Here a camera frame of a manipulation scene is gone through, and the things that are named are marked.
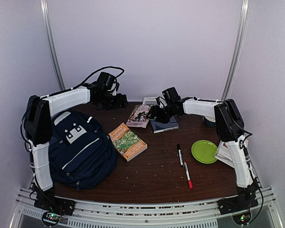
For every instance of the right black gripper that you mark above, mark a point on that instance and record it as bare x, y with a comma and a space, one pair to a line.
156, 112

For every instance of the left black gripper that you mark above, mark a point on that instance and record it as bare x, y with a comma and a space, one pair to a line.
120, 103

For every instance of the white blue striped booklet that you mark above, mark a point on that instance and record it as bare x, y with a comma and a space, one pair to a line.
149, 100

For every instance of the pink Taming Shrew book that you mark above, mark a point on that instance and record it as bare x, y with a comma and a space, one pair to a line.
138, 117

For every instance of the navy blue backpack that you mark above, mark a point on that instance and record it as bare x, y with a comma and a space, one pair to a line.
81, 154

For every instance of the white coffee cover notebook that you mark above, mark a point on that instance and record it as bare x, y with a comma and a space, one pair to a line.
223, 154

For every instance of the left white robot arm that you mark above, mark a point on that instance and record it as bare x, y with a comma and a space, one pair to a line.
38, 126

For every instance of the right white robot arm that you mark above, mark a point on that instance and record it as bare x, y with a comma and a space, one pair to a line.
229, 128

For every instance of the dark blue hardcover notebook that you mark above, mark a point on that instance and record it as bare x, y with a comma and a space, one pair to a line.
163, 127

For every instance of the black marker pen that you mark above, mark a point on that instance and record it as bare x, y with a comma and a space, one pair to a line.
180, 155

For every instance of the white teal bowl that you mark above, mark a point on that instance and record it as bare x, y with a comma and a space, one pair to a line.
210, 122

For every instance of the orange treehouse paperback book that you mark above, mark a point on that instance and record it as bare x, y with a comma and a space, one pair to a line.
126, 142

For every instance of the green plate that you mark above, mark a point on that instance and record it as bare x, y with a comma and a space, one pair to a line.
204, 151

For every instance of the red marker pen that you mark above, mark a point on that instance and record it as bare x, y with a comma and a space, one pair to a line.
188, 176

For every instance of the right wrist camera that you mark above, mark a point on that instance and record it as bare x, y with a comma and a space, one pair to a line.
171, 95

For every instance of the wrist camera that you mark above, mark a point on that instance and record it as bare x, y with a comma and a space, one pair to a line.
107, 82
171, 95

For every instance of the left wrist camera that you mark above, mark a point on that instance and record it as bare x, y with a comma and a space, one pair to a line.
107, 82

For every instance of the aluminium front rail frame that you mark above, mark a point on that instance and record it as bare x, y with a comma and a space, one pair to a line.
194, 214

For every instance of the left aluminium corner post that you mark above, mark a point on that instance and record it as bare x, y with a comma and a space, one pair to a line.
50, 39

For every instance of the aluminium corner post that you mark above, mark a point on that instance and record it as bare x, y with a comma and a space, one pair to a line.
50, 39
239, 43

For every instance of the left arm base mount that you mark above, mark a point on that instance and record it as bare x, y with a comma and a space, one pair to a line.
54, 208

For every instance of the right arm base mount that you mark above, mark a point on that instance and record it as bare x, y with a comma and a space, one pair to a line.
240, 206

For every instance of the right aluminium corner post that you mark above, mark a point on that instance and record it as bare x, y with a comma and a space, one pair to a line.
239, 43

